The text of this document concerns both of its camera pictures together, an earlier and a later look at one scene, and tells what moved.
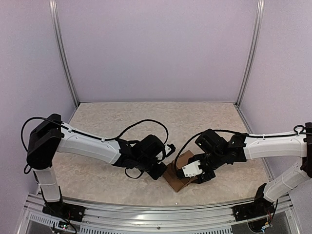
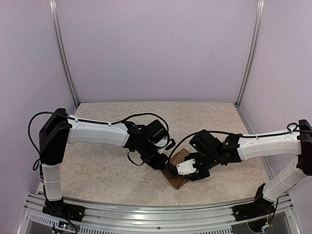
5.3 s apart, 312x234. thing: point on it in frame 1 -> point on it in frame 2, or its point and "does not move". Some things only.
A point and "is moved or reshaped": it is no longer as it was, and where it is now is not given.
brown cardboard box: [170, 175] is moved or reshaped
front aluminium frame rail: [282, 218] does not move
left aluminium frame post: [53, 5] does not move
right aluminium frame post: [259, 24] does not move
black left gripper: [156, 175] -> [157, 165]
